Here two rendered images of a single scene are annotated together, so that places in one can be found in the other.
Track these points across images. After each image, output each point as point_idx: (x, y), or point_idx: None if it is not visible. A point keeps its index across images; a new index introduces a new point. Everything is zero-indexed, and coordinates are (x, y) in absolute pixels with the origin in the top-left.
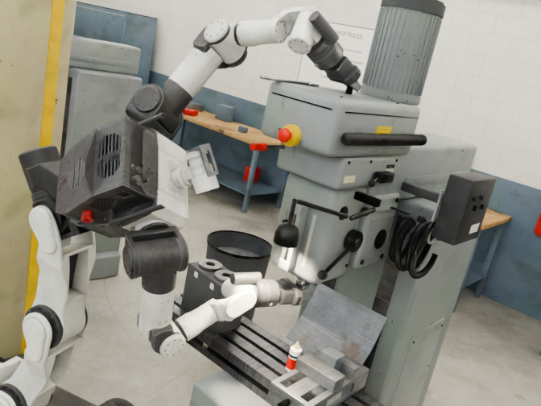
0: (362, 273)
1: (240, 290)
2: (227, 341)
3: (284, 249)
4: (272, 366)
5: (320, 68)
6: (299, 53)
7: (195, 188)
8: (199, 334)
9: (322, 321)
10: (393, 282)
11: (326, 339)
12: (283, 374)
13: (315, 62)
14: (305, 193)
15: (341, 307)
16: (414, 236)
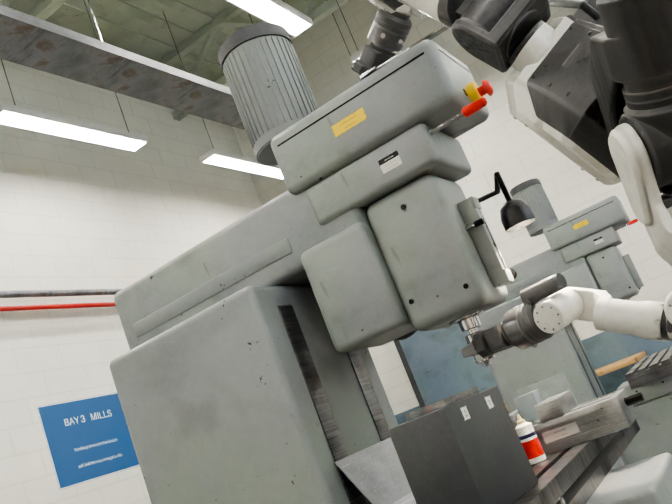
0: (350, 402)
1: (570, 288)
2: (541, 477)
3: (498, 256)
4: (551, 460)
5: (399, 48)
6: (422, 15)
7: None
8: (550, 494)
9: (392, 494)
10: (371, 386)
11: None
12: (556, 455)
13: (404, 37)
14: (452, 192)
15: (375, 463)
16: None
